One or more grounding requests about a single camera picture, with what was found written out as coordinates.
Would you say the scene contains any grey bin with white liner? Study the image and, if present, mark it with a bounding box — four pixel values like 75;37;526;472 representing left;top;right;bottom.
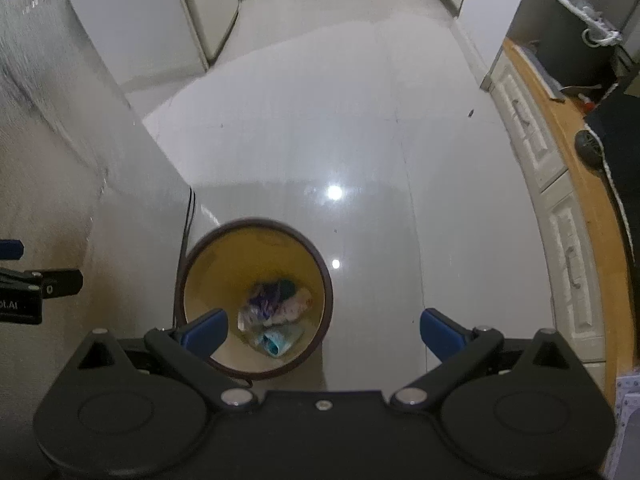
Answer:
505;0;626;91

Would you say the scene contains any white perforated rack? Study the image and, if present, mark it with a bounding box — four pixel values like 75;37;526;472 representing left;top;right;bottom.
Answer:
605;372;640;480

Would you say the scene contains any teal snack bag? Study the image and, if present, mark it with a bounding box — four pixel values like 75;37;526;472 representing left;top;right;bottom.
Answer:
252;322;306;359

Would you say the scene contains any wood-topped white low cabinet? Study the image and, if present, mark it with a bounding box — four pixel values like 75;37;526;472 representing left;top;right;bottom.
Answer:
487;37;621;401

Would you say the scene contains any white refrigerator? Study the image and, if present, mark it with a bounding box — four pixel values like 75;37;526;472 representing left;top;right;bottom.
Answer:
52;0;241;96

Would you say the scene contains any black cable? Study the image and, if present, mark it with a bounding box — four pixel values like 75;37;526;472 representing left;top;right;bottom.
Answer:
174;185;197;328

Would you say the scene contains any purple plastic bag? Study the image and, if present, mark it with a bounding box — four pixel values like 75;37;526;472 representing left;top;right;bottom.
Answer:
247;280;286;321

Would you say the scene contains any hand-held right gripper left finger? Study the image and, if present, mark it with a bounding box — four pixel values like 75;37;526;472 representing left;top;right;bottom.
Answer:
75;308;260;414

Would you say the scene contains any white tissue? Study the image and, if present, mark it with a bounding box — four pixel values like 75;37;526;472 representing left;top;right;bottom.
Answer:
237;305;261;333

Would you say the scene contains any black printed blanket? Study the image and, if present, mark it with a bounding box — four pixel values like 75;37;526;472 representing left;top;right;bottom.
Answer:
582;60;640;281

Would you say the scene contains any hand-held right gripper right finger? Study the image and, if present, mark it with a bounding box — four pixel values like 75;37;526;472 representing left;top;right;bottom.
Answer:
389;308;576;413

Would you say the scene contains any yellow trash bin brown rim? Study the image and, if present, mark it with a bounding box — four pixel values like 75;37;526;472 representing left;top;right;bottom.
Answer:
175;217;334;381

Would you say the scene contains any foil-wrapped counter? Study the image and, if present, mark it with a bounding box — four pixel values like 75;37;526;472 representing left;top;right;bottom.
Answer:
0;0;198;391

